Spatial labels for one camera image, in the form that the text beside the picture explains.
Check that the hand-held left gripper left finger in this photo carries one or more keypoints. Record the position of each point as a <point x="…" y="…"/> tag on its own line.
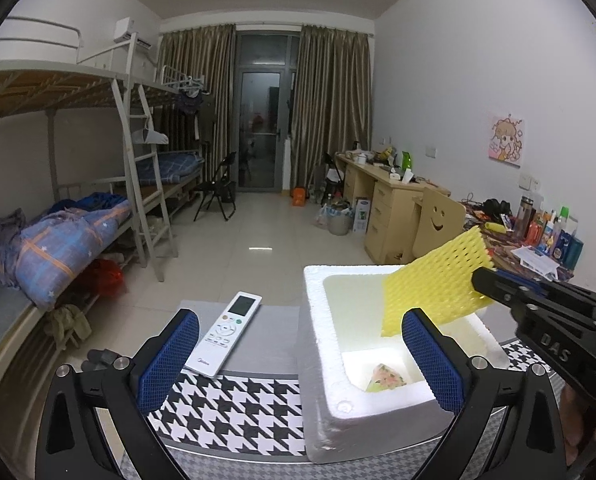
<point x="170" y="360"/>

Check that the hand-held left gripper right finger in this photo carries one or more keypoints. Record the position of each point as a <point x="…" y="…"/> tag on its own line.
<point x="432" y="360"/>

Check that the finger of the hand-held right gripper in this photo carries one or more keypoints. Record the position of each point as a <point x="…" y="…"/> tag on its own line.
<point x="497" y="290"/>

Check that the yellow foam net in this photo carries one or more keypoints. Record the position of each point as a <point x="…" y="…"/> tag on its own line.
<point x="427" y="285"/>

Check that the white foam box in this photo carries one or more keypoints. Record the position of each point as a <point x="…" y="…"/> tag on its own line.
<point x="323" y="360"/>

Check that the person's right hand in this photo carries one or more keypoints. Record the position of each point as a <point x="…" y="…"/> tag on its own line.
<point x="585" y="425"/>

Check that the wooden desk with patterned cloth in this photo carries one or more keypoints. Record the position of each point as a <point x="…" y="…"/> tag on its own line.
<point x="507" y="255"/>

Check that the white printed paper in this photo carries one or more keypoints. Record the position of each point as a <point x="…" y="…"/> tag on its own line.
<point x="537" y="262"/>

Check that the yellow tube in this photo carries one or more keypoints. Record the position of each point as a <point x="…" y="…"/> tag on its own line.
<point x="495" y="227"/>

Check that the white remote control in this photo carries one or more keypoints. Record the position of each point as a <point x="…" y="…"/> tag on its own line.
<point x="225" y="330"/>

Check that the black slippers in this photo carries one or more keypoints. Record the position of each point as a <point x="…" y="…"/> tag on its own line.
<point x="100" y="359"/>

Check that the houndstooth patterned table cloth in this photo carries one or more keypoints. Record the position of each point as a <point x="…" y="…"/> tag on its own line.
<point x="228" y="410"/>

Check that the row of toiletry bottles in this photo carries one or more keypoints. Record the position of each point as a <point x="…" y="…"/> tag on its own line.
<point x="552" y="235"/>

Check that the black headphones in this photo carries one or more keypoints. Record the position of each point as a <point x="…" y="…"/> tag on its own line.
<point x="497" y="207"/>

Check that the wooden smiley chair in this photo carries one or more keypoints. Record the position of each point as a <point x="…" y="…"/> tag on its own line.
<point x="437" y="220"/>

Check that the red plastic bag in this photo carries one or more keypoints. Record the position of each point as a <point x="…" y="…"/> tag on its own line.
<point x="105" y="280"/>

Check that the khaki clothes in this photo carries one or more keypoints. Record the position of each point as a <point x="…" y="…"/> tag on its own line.
<point x="68" y="322"/>

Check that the long wooden desk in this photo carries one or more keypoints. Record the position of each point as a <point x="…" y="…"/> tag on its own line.
<point x="385" y="215"/>

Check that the blue plaid quilt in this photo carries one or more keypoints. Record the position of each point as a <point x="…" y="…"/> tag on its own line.
<point x="68" y="250"/>

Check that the white tissue box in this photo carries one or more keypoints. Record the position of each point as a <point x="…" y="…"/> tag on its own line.
<point x="395" y="175"/>

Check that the white blue carton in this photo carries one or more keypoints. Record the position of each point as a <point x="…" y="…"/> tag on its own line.
<point x="361" y="215"/>

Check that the white metal bed ladder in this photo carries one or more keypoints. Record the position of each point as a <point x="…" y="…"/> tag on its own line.
<point x="148" y="200"/>

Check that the metal bucket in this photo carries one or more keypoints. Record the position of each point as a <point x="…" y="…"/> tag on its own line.
<point x="340" y="224"/>

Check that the grey mattress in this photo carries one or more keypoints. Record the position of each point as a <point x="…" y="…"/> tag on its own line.
<point x="3" y="315"/>

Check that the dark blue clothes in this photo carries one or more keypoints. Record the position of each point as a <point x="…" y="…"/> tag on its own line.
<point x="98" y="200"/>

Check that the black folding chair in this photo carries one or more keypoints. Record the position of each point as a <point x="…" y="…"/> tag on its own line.
<point x="218" y="187"/>

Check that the clear plastic bag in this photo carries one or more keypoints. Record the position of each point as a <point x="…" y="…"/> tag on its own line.
<point x="323" y="217"/>

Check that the blue plaid mattress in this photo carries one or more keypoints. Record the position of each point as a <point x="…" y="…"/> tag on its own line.
<point x="170" y="165"/>

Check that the orange container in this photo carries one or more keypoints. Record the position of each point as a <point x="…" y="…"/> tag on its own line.
<point x="299" y="196"/>

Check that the white hanging pouch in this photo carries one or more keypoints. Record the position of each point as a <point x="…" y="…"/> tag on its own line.
<point x="150" y="136"/>

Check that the brown curtain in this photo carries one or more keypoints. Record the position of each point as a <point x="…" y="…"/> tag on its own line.
<point x="203" y="60"/>
<point x="333" y="100"/>

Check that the dark hanging clothes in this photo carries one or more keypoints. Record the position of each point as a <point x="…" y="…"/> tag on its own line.
<point x="190" y="107"/>

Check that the glass balcony door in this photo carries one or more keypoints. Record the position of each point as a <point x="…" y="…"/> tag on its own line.
<point x="263" y="110"/>

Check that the white clothes hangers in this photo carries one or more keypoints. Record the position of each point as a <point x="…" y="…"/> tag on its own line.
<point x="180" y="79"/>

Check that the large white metal bunk bed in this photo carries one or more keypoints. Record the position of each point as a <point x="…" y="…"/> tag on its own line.
<point x="53" y="85"/>

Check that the white air conditioner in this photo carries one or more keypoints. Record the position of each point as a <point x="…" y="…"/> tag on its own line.
<point x="128" y="30"/>

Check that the white wall switch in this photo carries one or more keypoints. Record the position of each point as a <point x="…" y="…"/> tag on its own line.
<point x="528" y="183"/>

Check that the cartoon wall poster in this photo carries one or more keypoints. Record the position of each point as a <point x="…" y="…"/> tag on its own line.
<point x="505" y="140"/>

